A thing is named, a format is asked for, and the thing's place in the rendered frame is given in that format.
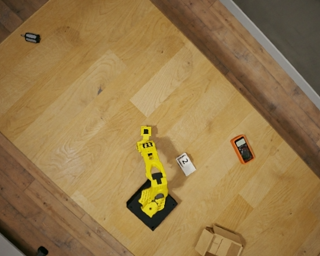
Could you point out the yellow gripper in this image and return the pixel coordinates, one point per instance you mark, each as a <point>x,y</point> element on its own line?
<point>145,132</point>

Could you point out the white rectangular tray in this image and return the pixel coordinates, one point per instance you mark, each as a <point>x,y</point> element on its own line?
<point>188,169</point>

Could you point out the orange digital multimeter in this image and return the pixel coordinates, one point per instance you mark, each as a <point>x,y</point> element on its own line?
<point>242,149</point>

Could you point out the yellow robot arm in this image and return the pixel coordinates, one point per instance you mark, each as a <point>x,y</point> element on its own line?
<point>154,199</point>

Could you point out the white cube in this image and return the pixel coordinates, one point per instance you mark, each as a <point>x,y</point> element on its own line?
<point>184,160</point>

